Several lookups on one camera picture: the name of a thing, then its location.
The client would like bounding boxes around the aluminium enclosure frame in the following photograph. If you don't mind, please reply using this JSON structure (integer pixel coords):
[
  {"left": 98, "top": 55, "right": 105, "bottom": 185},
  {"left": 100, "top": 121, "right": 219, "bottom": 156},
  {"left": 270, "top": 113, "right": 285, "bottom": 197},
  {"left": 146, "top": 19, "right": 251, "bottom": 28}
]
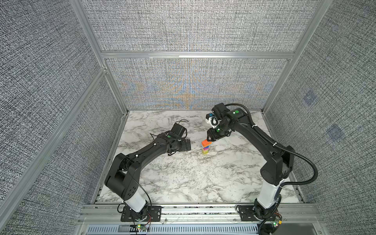
[{"left": 0, "top": 0, "right": 334, "bottom": 218}]

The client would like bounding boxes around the red-orange block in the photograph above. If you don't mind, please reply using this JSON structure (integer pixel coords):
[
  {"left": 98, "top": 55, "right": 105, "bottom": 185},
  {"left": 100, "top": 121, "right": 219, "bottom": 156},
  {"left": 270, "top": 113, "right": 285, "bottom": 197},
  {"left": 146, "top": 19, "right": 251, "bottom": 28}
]
[{"left": 201, "top": 140, "right": 212, "bottom": 147}]

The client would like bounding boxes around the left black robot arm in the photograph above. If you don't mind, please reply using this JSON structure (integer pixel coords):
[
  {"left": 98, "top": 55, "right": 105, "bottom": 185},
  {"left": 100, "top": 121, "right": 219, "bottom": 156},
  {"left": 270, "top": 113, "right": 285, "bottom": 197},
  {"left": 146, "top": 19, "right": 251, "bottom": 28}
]
[{"left": 104, "top": 122, "right": 191, "bottom": 220}]

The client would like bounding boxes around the aluminium front rail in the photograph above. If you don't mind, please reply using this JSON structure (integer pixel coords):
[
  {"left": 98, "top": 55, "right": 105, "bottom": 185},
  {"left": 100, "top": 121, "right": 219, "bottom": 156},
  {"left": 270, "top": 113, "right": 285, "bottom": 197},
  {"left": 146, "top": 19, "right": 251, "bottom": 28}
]
[{"left": 73, "top": 203, "right": 329, "bottom": 235}]

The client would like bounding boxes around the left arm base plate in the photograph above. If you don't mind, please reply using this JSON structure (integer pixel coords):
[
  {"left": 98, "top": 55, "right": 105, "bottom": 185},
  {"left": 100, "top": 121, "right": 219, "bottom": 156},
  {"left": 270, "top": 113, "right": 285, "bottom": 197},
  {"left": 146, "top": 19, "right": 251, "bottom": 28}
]
[{"left": 120, "top": 206, "right": 162, "bottom": 223}]

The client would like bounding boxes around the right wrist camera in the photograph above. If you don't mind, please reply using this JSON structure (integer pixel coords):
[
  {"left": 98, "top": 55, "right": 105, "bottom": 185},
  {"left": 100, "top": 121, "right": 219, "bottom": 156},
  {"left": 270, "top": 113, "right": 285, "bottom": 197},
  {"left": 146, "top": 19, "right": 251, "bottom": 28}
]
[{"left": 206, "top": 113, "right": 219, "bottom": 128}]

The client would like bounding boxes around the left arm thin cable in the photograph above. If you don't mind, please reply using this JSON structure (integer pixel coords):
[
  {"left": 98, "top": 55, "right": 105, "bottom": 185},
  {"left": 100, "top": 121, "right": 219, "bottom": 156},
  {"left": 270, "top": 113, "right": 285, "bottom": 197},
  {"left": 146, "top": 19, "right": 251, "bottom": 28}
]
[{"left": 117, "top": 118, "right": 189, "bottom": 215}]

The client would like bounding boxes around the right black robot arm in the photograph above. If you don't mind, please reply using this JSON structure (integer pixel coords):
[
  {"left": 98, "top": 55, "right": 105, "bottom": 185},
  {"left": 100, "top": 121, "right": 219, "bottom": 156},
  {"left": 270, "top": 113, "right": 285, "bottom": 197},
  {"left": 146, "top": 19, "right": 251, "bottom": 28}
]
[{"left": 206, "top": 103, "right": 294, "bottom": 221}]

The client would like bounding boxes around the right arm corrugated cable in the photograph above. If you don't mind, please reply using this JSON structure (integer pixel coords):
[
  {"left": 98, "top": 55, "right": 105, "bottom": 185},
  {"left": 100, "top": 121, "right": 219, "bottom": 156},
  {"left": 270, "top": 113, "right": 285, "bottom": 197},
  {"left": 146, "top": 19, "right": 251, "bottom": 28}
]
[{"left": 224, "top": 103, "right": 319, "bottom": 233}]

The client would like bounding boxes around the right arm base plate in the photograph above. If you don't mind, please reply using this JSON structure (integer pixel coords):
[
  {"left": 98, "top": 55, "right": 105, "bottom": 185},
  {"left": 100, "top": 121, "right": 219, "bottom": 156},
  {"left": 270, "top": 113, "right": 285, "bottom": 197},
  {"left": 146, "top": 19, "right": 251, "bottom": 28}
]
[{"left": 236, "top": 205, "right": 282, "bottom": 221}]

